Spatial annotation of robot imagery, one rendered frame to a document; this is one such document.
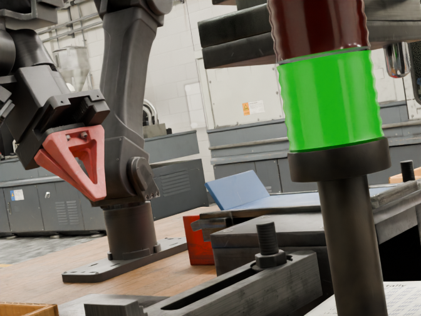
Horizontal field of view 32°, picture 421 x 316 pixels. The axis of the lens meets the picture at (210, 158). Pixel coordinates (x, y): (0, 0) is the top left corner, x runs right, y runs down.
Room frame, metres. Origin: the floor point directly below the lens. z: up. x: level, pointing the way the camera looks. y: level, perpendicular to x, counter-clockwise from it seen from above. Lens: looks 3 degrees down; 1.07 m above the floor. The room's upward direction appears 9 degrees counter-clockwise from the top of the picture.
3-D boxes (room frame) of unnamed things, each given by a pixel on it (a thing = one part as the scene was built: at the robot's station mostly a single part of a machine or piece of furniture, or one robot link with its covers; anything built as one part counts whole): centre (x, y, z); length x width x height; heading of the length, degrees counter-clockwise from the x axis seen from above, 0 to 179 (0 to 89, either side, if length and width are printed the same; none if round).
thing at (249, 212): (0.58, -0.06, 0.98); 0.13 x 0.01 x 0.03; 51
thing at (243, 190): (0.62, -0.07, 1.00); 0.15 x 0.07 x 0.03; 51
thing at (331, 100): (0.30, -0.05, 1.07); 0.04 x 0.04 x 0.03
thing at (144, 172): (0.95, 0.12, 1.00); 0.09 x 0.06 x 0.06; 63
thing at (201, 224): (0.62, -0.01, 0.98); 0.07 x 0.02 x 0.01; 51
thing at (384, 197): (0.57, -0.14, 0.98); 0.07 x 0.01 x 0.03; 141
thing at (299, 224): (0.59, -0.09, 0.98); 0.20 x 0.10 x 0.01; 141
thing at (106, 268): (0.96, 0.12, 0.94); 0.20 x 0.07 x 0.08; 141
